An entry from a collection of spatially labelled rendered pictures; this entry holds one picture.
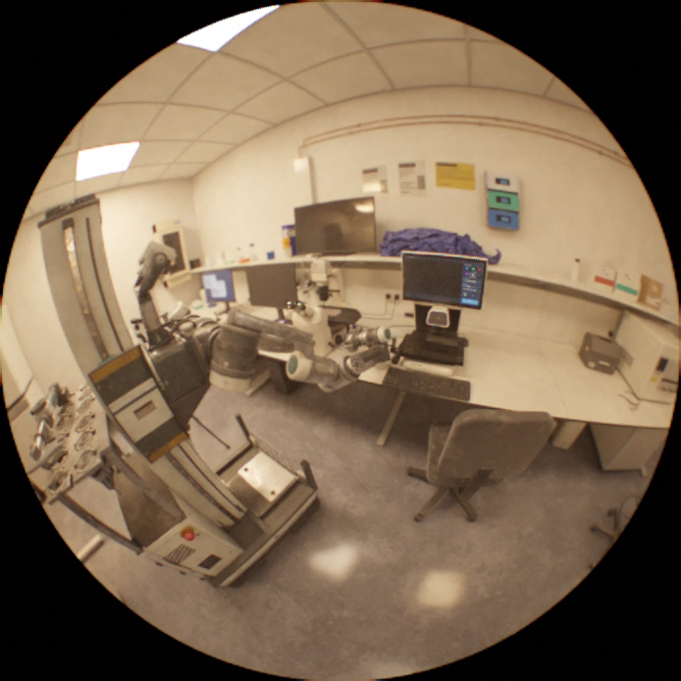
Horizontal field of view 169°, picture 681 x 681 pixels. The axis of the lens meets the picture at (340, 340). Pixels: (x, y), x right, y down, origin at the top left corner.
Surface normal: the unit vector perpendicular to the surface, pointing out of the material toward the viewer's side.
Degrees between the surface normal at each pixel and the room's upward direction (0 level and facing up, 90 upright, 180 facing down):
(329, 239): 86
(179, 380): 90
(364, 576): 0
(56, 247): 90
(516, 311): 90
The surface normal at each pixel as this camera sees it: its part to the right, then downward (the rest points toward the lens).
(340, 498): -0.08, -0.88
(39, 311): 0.88, 0.15
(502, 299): -0.46, 0.45
